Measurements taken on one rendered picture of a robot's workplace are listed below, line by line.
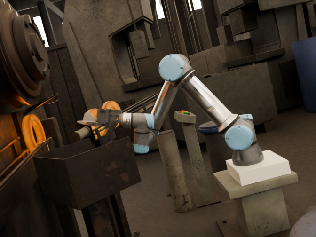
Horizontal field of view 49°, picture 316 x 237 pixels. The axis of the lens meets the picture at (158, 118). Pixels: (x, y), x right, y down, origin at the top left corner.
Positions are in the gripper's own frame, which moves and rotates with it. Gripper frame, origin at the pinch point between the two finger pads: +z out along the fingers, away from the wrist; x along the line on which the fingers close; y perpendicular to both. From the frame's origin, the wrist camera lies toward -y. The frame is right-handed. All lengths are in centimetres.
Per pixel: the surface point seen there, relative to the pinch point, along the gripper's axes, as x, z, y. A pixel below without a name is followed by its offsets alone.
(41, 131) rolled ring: 6.1, 16.2, -4.0
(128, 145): 68, -26, 2
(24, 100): 22.6, 18.6, 10.8
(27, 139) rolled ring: 21.3, 17.5, -5.2
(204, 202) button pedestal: -52, -72, -54
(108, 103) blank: -41.6, -9.8, 7.7
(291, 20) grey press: -304, -227, 116
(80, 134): -16.5, 2.5, -7.9
